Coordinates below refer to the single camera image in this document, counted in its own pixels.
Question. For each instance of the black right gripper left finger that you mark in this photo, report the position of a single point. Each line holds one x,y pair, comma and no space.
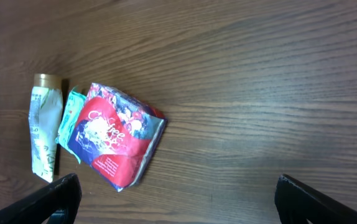
57,202

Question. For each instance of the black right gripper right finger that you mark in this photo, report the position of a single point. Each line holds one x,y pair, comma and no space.
297,202

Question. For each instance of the red floral pantyliner pack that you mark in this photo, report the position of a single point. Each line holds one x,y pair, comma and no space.
116,135

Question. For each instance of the green wet wipes pack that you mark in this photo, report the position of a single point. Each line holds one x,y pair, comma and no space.
74,104

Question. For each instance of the white tube gold cap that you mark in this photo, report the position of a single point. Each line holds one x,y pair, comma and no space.
45,113

